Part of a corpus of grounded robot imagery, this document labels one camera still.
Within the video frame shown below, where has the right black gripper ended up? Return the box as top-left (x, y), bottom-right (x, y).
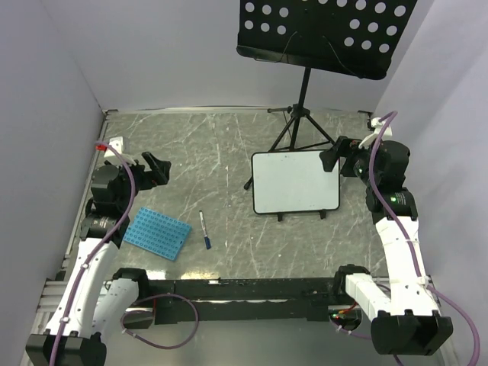
top-left (319, 136), bottom-right (380, 187)

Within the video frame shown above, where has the white board with black frame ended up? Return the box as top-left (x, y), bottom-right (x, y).
top-left (252, 150), bottom-right (340, 214)

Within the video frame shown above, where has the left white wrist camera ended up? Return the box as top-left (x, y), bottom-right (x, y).
top-left (95, 136), bottom-right (136, 165)

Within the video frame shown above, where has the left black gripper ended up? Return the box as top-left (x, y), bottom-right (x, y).
top-left (112, 151), bottom-right (170, 210)

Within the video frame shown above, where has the blue studded building plate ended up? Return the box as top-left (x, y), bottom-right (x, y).
top-left (124, 207), bottom-right (191, 261)

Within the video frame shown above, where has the black whiteboard easel stand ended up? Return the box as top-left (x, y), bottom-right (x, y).
top-left (276, 209), bottom-right (328, 222)

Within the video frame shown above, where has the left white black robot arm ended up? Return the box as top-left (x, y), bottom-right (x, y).
top-left (26, 152), bottom-right (171, 365)

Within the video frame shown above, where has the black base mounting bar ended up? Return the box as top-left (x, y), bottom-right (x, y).
top-left (104, 277), bottom-right (378, 325)

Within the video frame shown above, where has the white blue whiteboard marker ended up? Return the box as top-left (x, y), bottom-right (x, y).
top-left (199, 210), bottom-right (211, 250)

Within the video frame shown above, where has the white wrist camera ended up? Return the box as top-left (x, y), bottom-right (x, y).
top-left (358, 117), bottom-right (393, 149)
top-left (95, 136), bottom-right (136, 165)

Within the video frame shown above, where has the black perforated music stand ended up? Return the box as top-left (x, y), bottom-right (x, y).
top-left (236, 0), bottom-right (419, 191)

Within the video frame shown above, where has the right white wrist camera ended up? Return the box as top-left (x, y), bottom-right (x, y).
top-left (358, 117), bottom-right (393, 149)

